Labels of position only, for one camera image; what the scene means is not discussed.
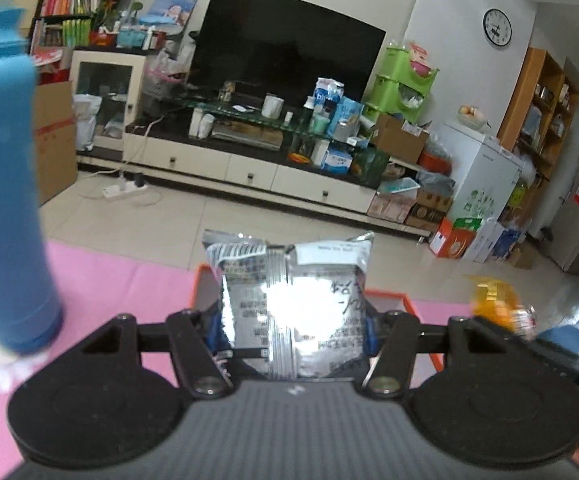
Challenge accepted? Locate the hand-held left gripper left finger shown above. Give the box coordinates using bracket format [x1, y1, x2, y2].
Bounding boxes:
[76, 309, 234, 400]

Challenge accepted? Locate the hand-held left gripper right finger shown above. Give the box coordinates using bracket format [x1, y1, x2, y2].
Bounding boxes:
[361, 309, 535, 400]

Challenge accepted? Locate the orange cardboard box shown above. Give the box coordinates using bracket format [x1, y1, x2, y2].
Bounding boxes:
[192, 262, 445, 373]

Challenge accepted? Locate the silver foil snack packet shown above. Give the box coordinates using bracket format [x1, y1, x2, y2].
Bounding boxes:
[203, 230, 376, 382]

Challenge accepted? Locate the small yellow snack packet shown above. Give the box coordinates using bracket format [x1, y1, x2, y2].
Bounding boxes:
[464, 277, 538, 339]

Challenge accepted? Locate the pink floral tablecloth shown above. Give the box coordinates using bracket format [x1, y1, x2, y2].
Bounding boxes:
[0, 240, 470, 480]

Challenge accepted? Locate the orange white carton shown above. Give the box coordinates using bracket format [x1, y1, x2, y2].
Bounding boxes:
[428, 217, 483, 259]

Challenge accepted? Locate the pink printed cardboard carton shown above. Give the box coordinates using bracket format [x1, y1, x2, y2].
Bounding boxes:
[367, 180, 419, 224]

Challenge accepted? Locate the brown printed cardboard carton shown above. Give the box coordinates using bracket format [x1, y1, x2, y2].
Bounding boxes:
[406, 190, 453, 232]

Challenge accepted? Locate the green snack bag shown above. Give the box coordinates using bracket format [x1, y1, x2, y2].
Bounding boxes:
[354, 149, 391, 189]

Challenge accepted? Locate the blue carton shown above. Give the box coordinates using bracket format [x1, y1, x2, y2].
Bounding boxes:
[494, 227, 523, 263]

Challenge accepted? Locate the white low television cabinet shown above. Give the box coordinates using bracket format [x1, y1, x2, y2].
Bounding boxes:
[122, 95, 433, 239]

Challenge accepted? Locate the white power strip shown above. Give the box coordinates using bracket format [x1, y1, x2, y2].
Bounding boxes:
[102, 182, 148, 202]

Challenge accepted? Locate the blue white tissue box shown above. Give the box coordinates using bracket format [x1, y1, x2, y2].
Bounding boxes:
[321, 147, 353, 174]

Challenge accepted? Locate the white chest freezer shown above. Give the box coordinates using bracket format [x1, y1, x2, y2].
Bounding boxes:
[437, 120, 526, 242]

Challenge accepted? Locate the open brown cardboard box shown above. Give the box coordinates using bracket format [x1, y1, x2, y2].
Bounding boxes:
[371, 112, 431, 164]

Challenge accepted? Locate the white mug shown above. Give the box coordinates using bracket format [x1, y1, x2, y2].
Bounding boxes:
[262, 94, 284, 120]

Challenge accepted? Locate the green plastic storage rack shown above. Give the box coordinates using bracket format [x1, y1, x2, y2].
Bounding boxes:
[363, 45, 440, 127]

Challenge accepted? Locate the large brown cardboard box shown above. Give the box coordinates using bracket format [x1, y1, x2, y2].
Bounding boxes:
[33, 80, 78, 207]

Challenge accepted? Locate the white glass door cabinet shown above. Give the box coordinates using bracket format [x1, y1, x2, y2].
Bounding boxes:
[69, 50, 148, 162]

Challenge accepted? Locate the blue thermos flask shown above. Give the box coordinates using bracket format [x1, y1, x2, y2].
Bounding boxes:
[0, 0, 66, 357]

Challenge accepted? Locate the wooden shelf unit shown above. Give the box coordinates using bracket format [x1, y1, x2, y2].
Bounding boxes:
[497, 47, 579, 182]

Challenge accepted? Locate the black television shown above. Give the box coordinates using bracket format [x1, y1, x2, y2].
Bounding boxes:
[188, 0, 387, 112]

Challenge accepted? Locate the blue framed picture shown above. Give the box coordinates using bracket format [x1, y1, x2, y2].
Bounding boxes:
[146, 0, 199, 29]

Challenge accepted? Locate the dark bookshelf with books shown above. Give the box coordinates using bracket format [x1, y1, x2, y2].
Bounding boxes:
[29, 0, 141, 52]

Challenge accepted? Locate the round wall clock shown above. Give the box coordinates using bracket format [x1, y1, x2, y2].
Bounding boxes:
[483, 8, 514, 49]

